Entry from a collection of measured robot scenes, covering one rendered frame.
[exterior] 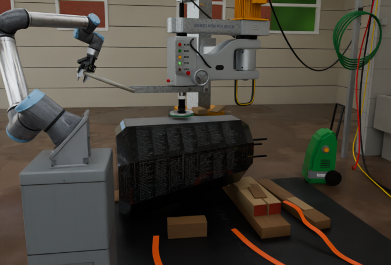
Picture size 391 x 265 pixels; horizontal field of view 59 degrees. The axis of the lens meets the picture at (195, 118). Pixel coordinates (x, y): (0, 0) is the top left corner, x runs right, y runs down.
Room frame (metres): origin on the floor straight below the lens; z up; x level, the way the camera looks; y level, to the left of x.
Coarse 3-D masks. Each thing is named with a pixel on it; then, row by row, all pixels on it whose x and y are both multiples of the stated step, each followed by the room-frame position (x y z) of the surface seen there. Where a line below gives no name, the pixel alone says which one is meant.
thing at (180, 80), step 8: (168, 40) 3.06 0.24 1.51; (184, 40) 2.94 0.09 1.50; (168, 48) 3.06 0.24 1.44; (184, 48) 2.94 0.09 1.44; (192, 48) 2.97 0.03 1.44; (168, 56) 3.06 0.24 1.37; (192, 56) 2.97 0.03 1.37; (168, 64) 3.06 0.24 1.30; (184, 64) 2.94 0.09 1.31; (192, 64) 2.97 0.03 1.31; (168, 72) 3.06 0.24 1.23; (184, 72) 2.94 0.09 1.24; (192, 72) 2.97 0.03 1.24; (176, 80) 2.91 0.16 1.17; (184, 80) 2.94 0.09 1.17; (192, 80) 2.97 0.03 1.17
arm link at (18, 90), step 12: (0, 36) 1.99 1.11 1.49; (12, 36) 2.04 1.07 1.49; (0, 48) 1.96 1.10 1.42; (12, 48) 1.99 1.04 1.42; (0, 60) 1.93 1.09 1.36; (12, 60) 1.93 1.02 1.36; (12, 72) 1.89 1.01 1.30; (12, 84) 1.85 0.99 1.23; (24, 84) 1.89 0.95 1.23; (12, 96) 1.82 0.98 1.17; (24, 96) 1.84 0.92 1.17; (12, 108) 1.77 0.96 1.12; (12, 120) 1.74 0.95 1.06; (12, 132) 1.74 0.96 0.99; (24, 132) 1.72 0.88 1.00; (36, 132) 1.75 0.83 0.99
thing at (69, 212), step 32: (96, 160) 1.72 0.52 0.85; (32, 192) 1.53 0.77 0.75; (64, 192) 1.55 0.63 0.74; (96, 192) 1.57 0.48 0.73; (32, 224) 1.53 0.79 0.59; (64, 224) 1.55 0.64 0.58; (96, 224) 1.57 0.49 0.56; (32, 256) 1.53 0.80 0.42; (64, 256) 1.55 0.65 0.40; (96, 256) 1.57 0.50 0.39
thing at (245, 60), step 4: (236, 52) 3.30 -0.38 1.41; (240, 52) 3.25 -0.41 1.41; (244, 52) 3.23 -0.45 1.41; (248, 52) 3.22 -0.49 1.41; (252, 52) 3.24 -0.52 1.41; (236, 56) 3.30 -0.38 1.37; (240, 56) 3.25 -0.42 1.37; (244, 56) 3.23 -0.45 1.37; (248, 56) 3.23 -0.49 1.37; (252, 56) 3.24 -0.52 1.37; (236, 60) 3.29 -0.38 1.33; (240, 60) 3.24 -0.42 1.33; (244, 60) 3.23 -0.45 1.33; (248, 60) 3.23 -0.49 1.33; (252, 60) 3.24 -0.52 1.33; (236, 64) 3.29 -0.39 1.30; (240, 64) 3.24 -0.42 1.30; (244, 64) 3.23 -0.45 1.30; (248, 64) 3.23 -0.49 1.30; (252, 64) 3.24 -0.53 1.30; (236, 68) 3.29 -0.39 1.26; (240, 68) 3.24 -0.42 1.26; (244, 68) 3.23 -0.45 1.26; (248, 68) 3.23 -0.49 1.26; (252, 68) 3.24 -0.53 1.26
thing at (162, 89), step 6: (138, 90) 2.82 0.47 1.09; (144, 90) 2.84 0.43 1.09; (150, 90) 2.86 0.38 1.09; (156, 90) 2.88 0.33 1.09; (162, 90) 2.91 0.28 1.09; (168, 90) 2.93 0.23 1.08; (174, 90) 2.95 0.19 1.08; (180, 90) 2.98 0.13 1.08; (186, 90) 3.00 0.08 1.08; (192, 90) 3.02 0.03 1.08; (198, 90) 3.05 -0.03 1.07
